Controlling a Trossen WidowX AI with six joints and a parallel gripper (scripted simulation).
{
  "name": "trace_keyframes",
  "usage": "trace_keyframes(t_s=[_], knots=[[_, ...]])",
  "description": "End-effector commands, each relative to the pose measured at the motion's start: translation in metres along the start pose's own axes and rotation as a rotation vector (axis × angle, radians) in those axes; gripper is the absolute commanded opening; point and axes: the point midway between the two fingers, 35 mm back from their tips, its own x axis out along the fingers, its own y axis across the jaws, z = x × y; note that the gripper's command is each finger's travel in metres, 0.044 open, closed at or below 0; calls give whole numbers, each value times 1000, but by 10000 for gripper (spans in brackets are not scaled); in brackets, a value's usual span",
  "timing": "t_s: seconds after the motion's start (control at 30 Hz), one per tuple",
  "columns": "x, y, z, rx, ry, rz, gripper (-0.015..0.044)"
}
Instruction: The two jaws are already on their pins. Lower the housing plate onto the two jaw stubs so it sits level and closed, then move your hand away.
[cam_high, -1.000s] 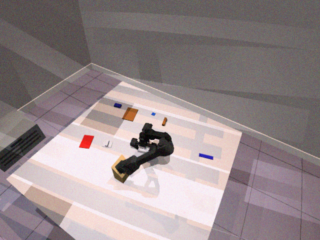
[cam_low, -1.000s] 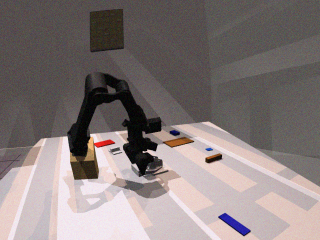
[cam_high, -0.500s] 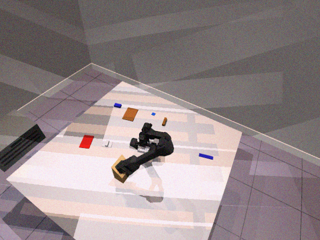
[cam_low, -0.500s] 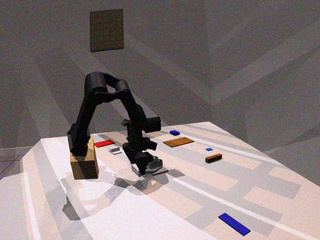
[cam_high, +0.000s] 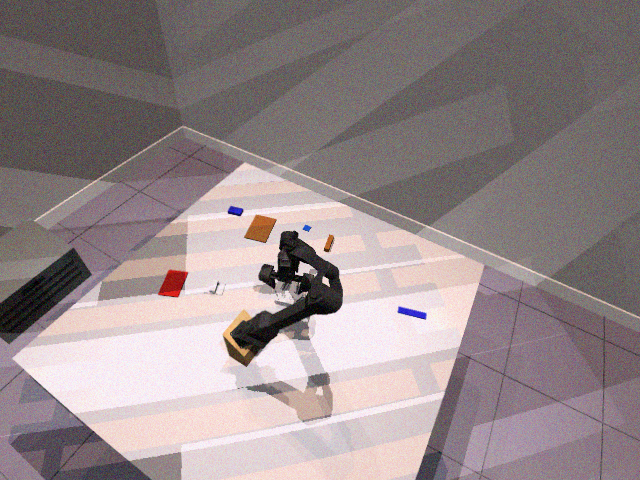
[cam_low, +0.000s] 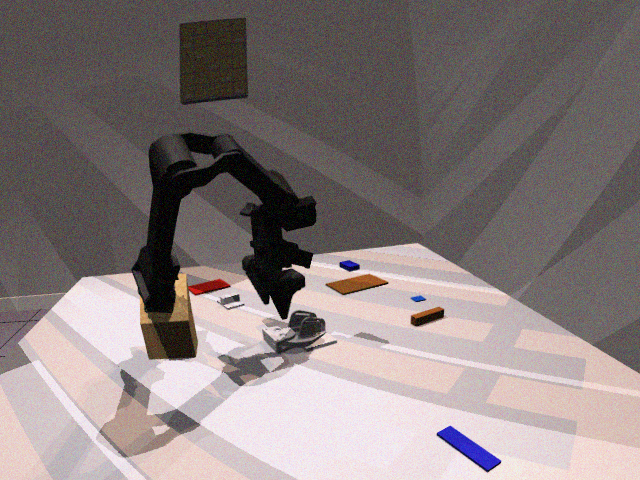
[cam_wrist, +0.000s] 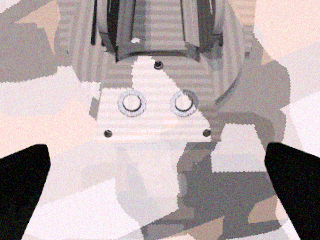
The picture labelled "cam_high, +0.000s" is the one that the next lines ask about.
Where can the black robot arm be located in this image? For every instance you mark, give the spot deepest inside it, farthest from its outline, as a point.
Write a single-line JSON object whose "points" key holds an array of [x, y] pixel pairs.
{"points": [[320, 299]]}

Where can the dark blue flat bar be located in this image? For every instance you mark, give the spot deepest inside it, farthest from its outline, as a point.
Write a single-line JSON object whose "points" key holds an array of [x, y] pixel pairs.
{"points": [[412, 312]]}

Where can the red flat rectangular plate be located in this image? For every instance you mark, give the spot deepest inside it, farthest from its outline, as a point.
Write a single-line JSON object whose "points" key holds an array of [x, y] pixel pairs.
{"points": [[173, 283]]}

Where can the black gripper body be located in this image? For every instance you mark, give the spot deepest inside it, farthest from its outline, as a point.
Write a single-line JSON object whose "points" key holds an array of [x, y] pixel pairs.
{"points": [[266, 274]]}

